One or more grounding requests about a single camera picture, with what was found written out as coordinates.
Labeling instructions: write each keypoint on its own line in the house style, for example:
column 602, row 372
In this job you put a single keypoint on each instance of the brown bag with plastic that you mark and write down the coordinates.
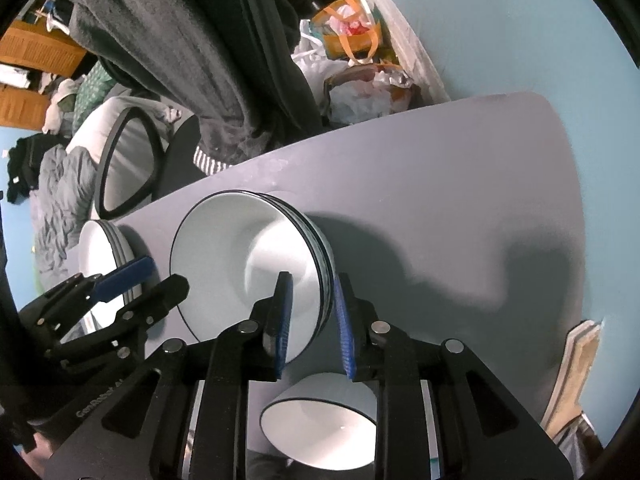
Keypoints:
column 360, row 102

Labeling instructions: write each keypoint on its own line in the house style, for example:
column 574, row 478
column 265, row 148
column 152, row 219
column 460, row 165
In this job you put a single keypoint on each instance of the wooden louvered wardrobe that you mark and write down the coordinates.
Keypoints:
column 35, row 50

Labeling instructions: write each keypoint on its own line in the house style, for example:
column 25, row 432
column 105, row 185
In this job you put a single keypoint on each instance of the grey quilted duvet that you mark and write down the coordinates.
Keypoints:
column 60, row 200

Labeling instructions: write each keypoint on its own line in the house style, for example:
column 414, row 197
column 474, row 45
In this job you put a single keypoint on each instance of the striped cloth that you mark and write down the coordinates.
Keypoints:
column 210, row 162

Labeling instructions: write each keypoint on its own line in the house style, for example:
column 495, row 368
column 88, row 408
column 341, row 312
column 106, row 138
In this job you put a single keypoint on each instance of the black mesh office chair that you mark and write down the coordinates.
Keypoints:
column 182, row 160

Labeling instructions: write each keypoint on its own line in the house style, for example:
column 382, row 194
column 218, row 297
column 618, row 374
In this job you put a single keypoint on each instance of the bed with light grey sheet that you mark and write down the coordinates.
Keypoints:
column 130, row 160

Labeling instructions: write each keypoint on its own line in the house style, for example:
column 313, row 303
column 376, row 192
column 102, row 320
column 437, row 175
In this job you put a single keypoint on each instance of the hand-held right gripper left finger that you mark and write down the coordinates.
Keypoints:
column 285, row 330

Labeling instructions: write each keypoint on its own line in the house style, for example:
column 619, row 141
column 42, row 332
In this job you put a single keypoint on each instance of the black bag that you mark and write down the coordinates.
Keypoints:
column 27, row 160

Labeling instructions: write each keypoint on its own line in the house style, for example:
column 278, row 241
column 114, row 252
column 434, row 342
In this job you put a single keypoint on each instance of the white plastic bag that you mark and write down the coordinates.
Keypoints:
column 312, row 67

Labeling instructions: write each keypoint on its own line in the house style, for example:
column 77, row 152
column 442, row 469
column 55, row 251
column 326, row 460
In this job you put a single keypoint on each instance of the wooden boards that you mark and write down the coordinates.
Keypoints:
column 580, row 360

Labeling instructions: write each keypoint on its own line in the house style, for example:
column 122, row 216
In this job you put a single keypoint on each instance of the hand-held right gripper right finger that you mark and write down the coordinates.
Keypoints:
column 345, row 332

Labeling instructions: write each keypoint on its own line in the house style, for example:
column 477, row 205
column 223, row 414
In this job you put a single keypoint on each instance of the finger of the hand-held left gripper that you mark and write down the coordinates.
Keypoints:
column 167, row 292
column 127, row 275

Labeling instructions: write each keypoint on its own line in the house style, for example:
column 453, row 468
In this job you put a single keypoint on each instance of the green checkered tablecloth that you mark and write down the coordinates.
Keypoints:
column 92, row 87

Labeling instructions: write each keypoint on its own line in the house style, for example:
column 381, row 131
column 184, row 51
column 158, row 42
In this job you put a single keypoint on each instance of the dark grey fleece garment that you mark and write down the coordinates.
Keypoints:
column 175, row 50

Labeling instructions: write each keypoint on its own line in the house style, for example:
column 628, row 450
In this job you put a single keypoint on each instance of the orange shopping bag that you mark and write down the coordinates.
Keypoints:
column 332, row 40

